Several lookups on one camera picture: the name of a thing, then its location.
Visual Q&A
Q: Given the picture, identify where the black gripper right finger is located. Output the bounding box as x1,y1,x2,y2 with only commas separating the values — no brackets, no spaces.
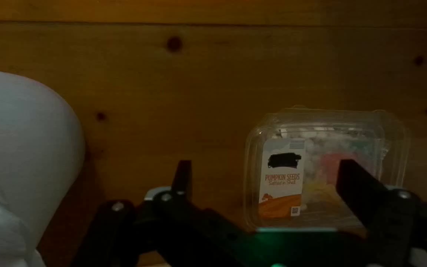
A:
334,157,427,267

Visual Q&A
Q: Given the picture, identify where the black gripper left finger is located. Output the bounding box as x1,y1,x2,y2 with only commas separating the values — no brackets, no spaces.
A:
77,158,249,267

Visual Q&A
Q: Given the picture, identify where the clear plastic food container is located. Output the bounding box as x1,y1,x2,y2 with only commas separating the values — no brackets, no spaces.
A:
244,109,410,234

